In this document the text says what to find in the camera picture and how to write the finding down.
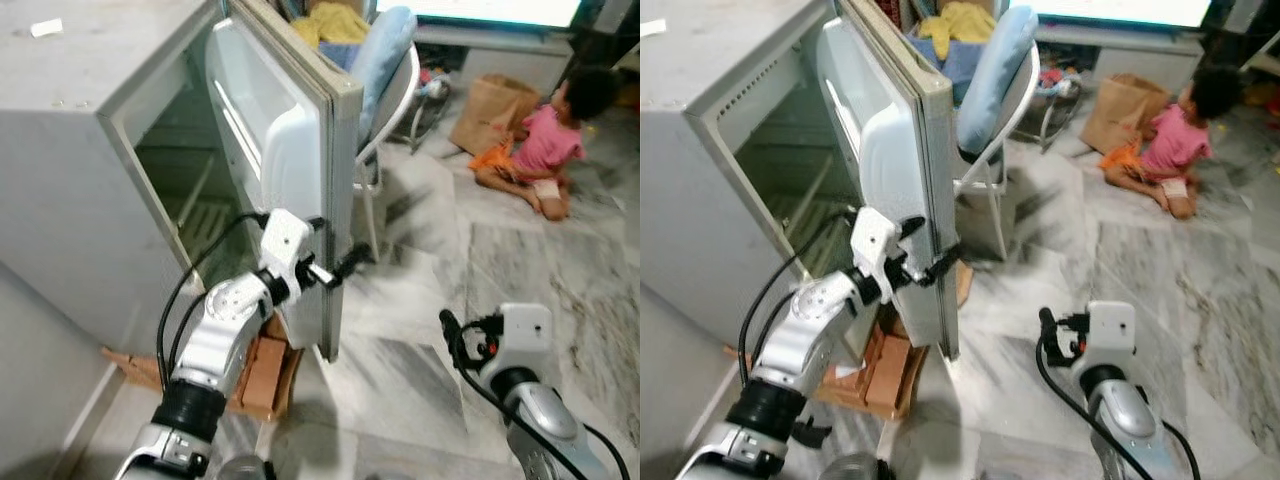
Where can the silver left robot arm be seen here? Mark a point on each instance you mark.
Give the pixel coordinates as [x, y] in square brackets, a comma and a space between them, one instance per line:
[805, 335]
[225, 335]

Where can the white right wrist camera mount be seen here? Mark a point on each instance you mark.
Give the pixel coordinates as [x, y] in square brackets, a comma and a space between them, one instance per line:
[1112, 335]
[524, 335]

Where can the grey television stand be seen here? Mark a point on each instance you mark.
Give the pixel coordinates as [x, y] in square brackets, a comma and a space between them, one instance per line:
[1130, 55]
[500, 55]

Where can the white chair with blue cushion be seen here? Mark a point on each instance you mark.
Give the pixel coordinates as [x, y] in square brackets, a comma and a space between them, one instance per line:
[992, 70]
[385, 55]

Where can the brown bricks under fridge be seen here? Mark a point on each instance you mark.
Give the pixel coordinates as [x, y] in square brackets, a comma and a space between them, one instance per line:
[265, 380]
[890, 375]

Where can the brown paper bag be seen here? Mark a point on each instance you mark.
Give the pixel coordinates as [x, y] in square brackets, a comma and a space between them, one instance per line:
[490, 110]
[1118, 110]

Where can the orange cloth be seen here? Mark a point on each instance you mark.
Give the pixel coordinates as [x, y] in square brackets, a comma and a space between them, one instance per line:
[492, 160]
[1122, 160]

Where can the small white paper scrap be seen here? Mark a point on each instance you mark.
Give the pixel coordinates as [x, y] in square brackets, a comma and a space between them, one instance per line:
[46, 27]
[652, 27]

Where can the small grey fridge body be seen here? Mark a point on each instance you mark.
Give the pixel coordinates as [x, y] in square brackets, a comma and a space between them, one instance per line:
[690, 190]
[70, 170]

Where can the child in pink shirt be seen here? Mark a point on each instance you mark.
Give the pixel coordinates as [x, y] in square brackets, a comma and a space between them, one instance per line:
[1175, 140]
[548, 140]

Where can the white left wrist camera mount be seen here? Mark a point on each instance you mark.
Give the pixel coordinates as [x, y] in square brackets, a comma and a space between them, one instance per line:
[283, 240]
[874, 240]

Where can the bright television screen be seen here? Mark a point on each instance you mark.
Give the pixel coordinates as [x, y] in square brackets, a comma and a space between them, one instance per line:
[1110, 10]
[490, 10]

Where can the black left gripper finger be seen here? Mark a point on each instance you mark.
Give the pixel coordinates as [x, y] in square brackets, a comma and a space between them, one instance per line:
[945, 264]
[355, 262]

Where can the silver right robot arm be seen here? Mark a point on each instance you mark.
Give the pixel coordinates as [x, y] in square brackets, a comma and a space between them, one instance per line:
[1130, 420]
[545, 415]

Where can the yellow cloth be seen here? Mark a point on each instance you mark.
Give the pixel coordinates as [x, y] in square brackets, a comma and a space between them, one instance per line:
[960, 25]
[335, 22]

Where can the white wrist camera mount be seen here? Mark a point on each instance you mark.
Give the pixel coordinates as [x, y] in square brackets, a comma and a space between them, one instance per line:
[524, 335]
[874, 240]
[283, 240]
[1112, 335]

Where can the grey fridge door white liner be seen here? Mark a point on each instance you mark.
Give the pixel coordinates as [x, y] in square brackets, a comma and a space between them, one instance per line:
[270, 120]
[900, 140]

